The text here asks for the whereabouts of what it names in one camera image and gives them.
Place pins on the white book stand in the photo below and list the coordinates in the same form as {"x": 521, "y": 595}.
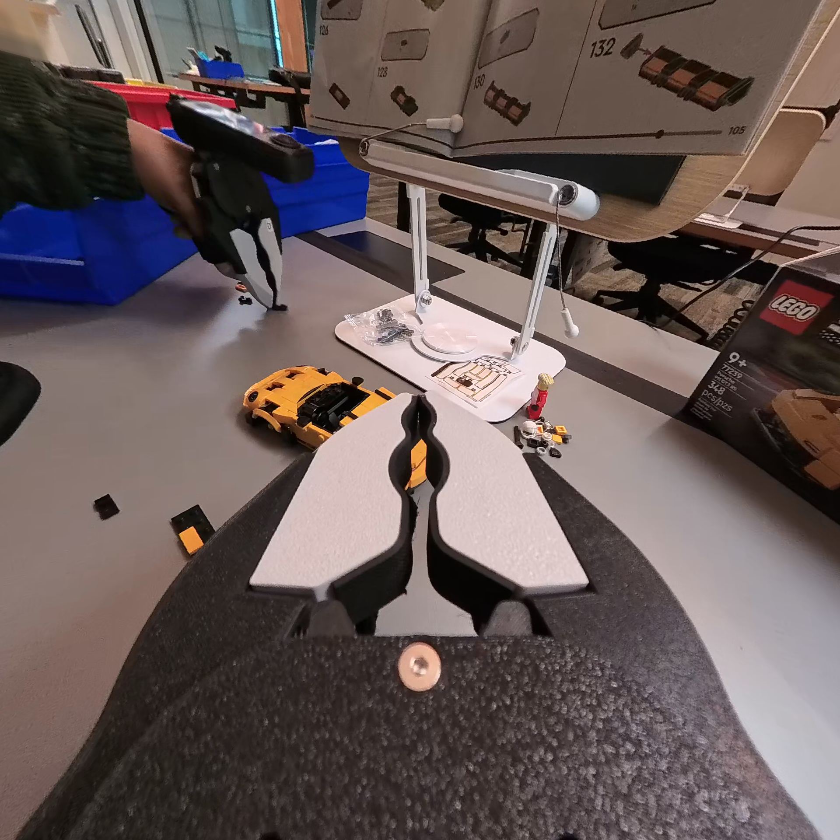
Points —
{"x": 544, "y": 358}

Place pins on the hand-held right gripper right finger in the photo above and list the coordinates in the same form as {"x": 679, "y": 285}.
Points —
{"x": 505, "y": 518}

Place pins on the red lego minifigure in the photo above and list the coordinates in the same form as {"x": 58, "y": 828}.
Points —
{"x": 539, "y": 397}

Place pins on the small orange lego tile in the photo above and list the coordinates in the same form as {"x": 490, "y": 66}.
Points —
{"x": 191, "y": 541}

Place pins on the person's left hand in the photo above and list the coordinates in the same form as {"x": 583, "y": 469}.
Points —
{"x": 164, "y": 177}

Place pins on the small black lego piece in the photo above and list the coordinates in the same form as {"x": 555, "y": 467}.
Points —
{"x": 106, "y": 506}

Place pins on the pile of mixed lego pieces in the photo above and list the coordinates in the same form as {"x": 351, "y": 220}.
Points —
{"x": 541, "y": 438}

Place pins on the black office chair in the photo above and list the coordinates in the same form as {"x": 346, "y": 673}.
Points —
{"x": 479, "y": 223}
{"x": 669, "y": 275}

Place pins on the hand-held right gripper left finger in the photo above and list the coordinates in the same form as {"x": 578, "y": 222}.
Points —
{"x": 334, "y": 512}

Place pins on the blue plastic bin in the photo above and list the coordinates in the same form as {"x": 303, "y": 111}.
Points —
{"x": 328, "y": 190}
{"x": 85, "y": 249}

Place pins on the black lego plate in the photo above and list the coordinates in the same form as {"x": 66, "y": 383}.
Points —
{"x": 190, "y": 518}

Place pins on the lego instruction booklet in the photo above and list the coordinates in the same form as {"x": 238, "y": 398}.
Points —
{"x": 558, "y": 65}

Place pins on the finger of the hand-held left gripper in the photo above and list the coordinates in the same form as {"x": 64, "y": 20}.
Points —
{"x": 270, "y": 228}
{"x": 253, "y": 262}

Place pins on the black lego box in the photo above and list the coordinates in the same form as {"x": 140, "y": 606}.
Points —
{"x": 774, "y": 367}

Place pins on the clear bag of black parts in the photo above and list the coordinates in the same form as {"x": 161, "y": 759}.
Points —
{"x": 384, "y": 325}

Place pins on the red plastic bin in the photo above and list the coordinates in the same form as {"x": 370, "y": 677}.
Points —
{"x": 151, "y": 102}

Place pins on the tan rounded wooden panel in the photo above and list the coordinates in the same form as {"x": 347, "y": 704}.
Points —
{"x": 787, "y": 154}

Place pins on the pile of yellow black bricks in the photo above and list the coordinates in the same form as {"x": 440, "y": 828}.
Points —
{"x": 244, "y": 298}

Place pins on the sticker sheet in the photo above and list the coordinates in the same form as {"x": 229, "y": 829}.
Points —
{"x": 476, "y": 380}

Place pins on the grey office desk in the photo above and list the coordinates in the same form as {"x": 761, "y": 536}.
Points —
{"x": 249, "y": 88}

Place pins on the brown wooden desk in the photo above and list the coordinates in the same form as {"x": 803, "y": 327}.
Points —
{"x": 761, "y": 229}

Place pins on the yellow lego car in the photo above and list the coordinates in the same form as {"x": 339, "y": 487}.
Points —
{"x": 295, "y": 400}

